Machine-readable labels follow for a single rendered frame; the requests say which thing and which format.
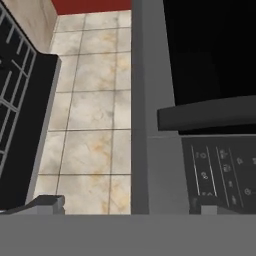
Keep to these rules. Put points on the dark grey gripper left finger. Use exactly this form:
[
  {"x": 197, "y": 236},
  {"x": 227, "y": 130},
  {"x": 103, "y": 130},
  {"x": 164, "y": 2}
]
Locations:
[{"x": 50, "y": 204}]

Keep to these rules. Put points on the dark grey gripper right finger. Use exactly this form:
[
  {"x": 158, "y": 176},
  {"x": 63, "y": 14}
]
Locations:
[{"x": 207, "y": 206}]

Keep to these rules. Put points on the grey appliance with black window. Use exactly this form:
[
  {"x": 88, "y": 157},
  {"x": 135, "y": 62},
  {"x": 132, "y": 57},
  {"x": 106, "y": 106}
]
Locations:
[{"x": 156, "y": 166}]

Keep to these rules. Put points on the black stove with grates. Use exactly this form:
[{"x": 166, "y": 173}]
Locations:
[{"x": 30, "y": 126}]

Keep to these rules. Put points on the beige cabinet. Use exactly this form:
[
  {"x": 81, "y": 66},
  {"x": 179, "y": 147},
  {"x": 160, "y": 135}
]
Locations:
[{"x": 31, "y": 18}]

